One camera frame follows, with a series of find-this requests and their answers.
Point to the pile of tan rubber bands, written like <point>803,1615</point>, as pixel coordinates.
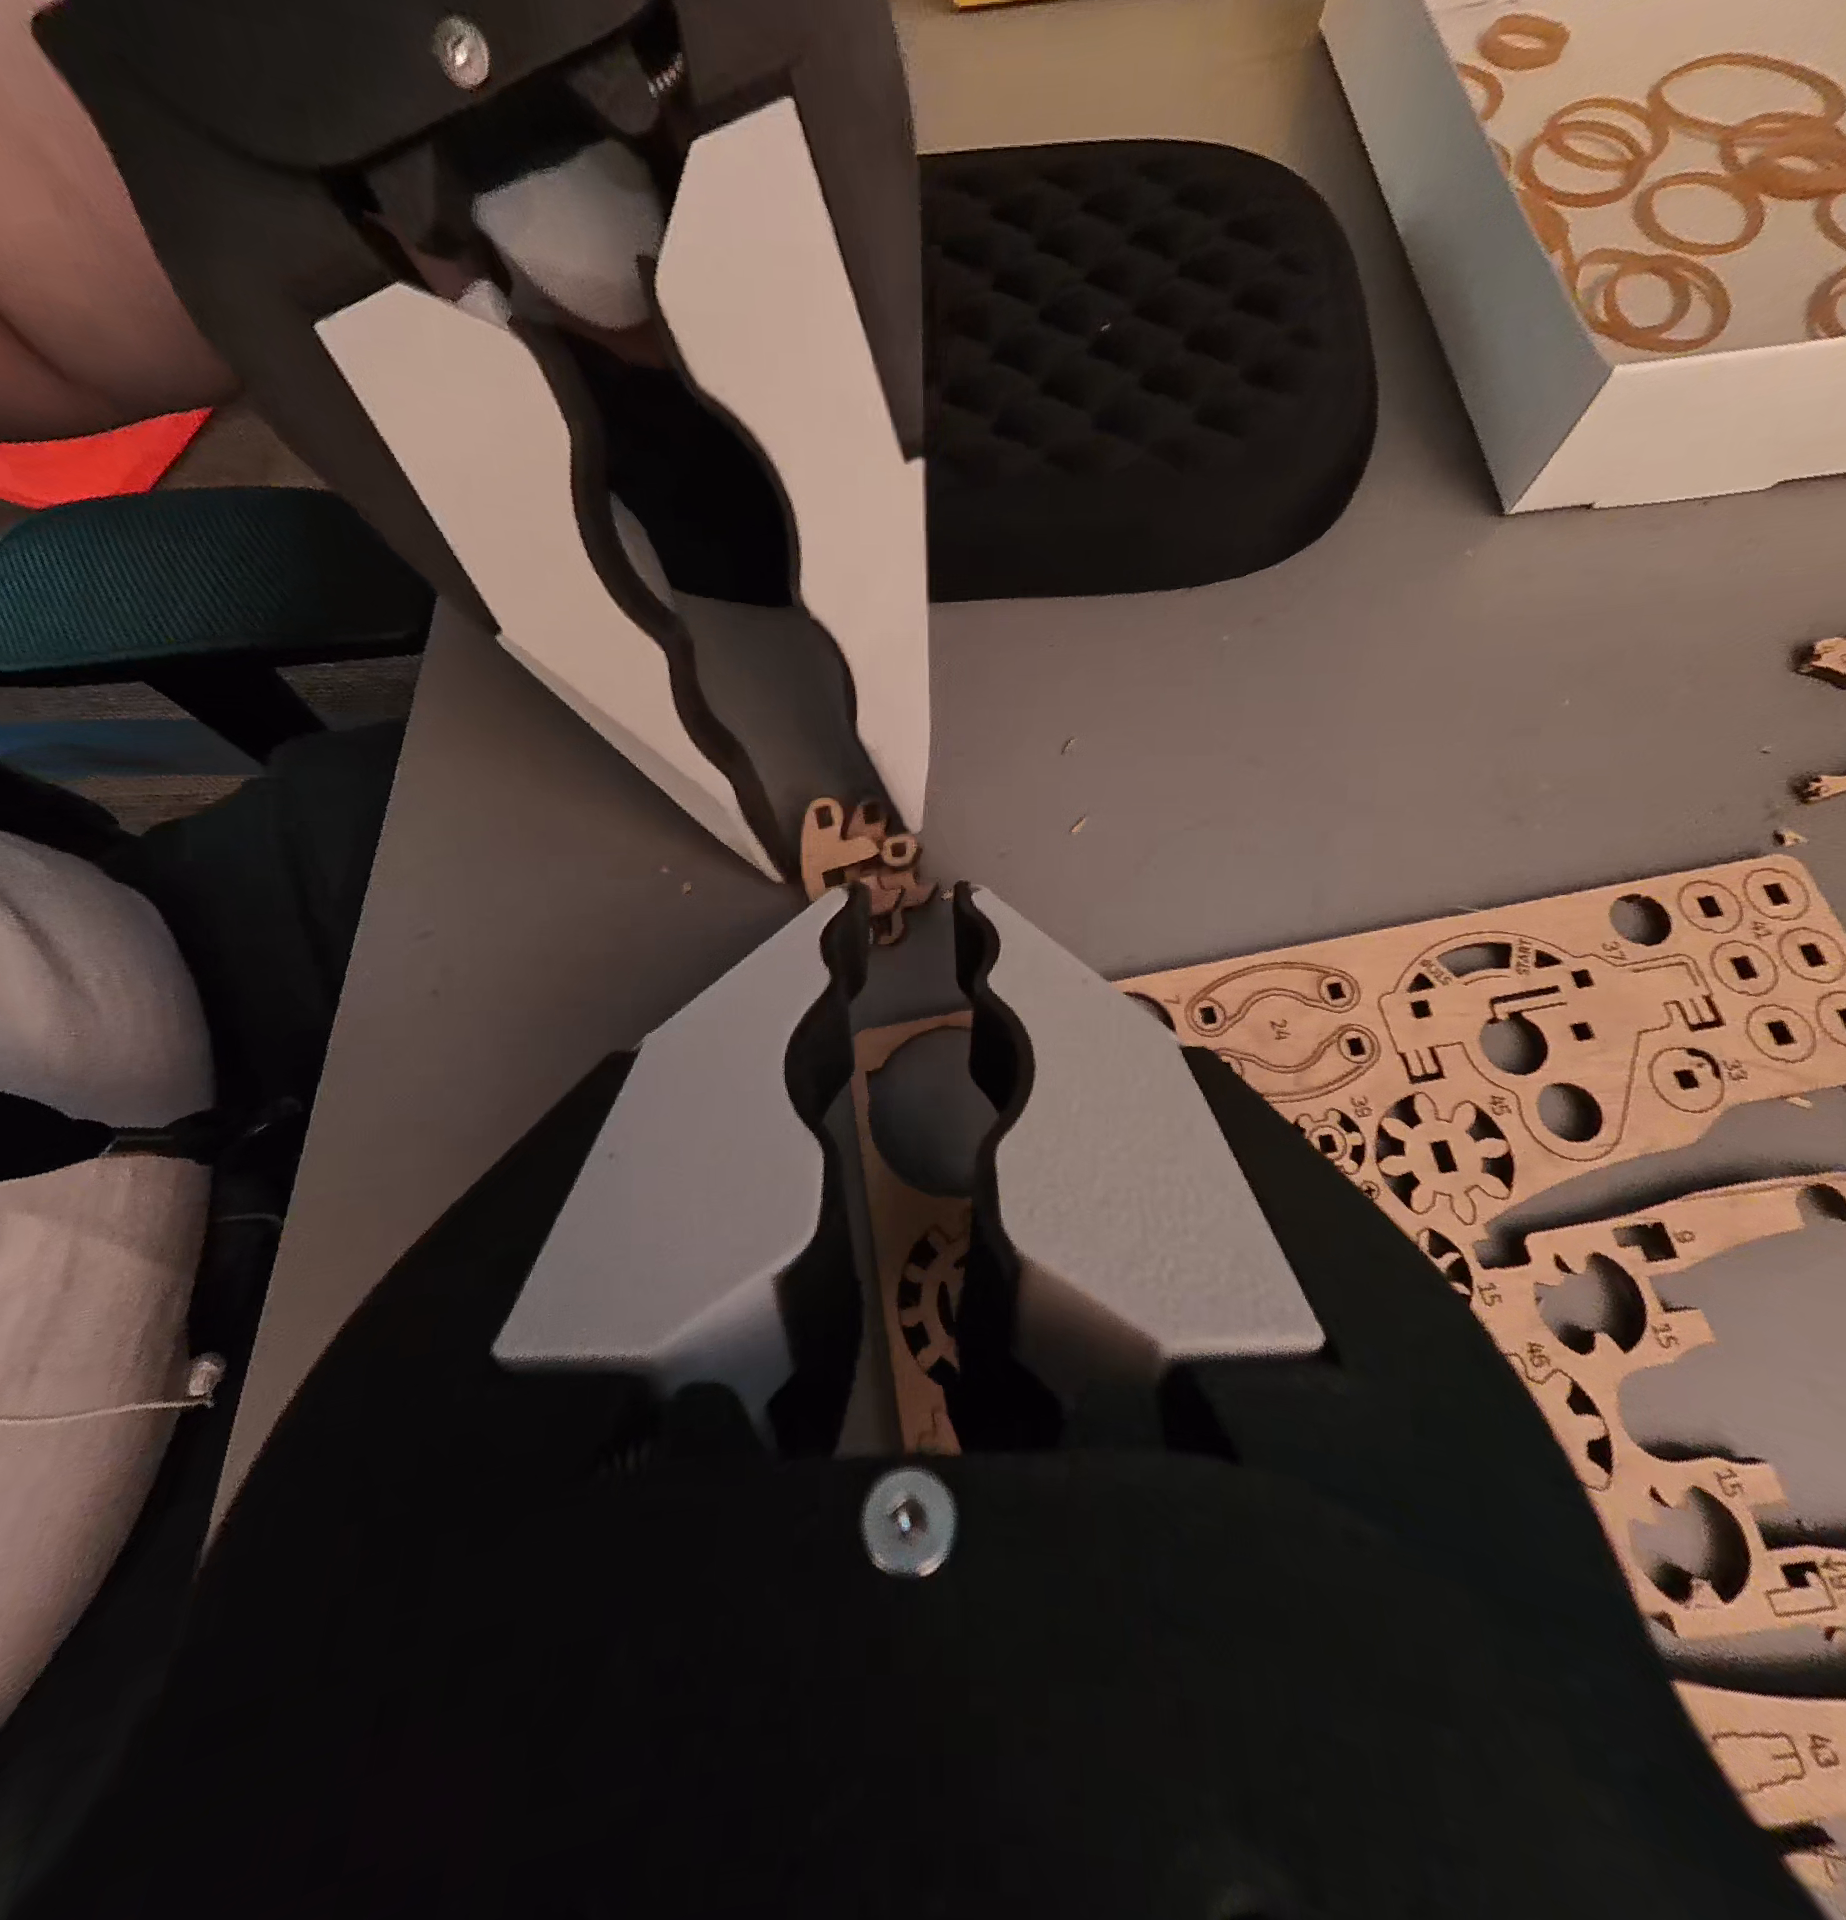
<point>1786,150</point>

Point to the person's left forearm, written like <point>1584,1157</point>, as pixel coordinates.
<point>55,226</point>

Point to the laser-cut wooden parts sheet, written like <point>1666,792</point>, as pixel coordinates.
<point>1613,1021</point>
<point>1794,1755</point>

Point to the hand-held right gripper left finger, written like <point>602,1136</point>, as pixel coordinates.
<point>683,1200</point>

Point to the orange sheet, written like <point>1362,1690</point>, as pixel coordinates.
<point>70,456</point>

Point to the dark cloth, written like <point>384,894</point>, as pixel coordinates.
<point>292,840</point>

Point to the light grey cloth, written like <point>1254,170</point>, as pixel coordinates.
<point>70,1275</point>

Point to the office chair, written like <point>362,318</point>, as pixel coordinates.
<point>144,576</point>

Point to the white cardboard box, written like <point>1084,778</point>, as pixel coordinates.
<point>1538,405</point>

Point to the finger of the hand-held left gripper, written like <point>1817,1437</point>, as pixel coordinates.
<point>803,376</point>
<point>457,481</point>

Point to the black foam pad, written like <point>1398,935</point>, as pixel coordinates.
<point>1134,376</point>

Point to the small wooden model part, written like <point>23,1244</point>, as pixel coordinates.
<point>833,840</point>

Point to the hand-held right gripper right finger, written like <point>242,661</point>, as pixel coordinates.
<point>1148,1200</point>

